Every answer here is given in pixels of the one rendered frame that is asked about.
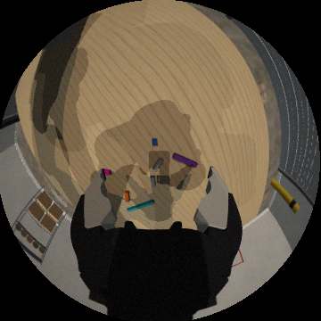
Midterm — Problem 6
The turquoise rod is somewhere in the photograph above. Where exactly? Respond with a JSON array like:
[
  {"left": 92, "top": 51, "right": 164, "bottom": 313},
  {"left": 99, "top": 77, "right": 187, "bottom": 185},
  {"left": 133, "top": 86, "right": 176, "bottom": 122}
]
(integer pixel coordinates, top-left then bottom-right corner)
[{"left": 127, "top": 200, "right": 154, "bottom": 212}]

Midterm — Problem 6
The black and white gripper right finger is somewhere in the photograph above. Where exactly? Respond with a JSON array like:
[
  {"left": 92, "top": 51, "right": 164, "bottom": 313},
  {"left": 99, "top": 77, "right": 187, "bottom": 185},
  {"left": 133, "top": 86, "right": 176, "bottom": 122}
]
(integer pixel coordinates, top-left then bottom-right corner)
[{"left": 193, "top": 167, "right": 243, "bottom": 277}]

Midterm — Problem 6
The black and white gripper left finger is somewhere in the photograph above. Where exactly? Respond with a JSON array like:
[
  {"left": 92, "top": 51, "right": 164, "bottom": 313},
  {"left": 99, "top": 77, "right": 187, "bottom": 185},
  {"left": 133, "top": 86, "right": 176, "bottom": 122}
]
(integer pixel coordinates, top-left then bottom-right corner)
[{"left": 70, "top": 169, "right": 117, "bottom": 273}]

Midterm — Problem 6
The purple rod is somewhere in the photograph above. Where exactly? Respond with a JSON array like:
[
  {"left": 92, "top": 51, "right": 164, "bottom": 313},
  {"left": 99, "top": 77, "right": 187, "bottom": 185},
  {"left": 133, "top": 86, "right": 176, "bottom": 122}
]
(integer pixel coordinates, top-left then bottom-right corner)
[{"left": 172, "top": 152, "right": 198, "bottom": 168}]

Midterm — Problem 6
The grey rod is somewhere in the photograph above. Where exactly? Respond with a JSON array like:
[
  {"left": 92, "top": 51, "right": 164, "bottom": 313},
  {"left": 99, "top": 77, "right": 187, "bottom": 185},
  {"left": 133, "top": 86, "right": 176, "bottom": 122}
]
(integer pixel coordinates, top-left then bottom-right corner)
[
  {"left": 152, "top": 157, "right": 163, "bottom": 171},
  {"left": 150, "top": 176, "right": 155, "bottom": 187}
]

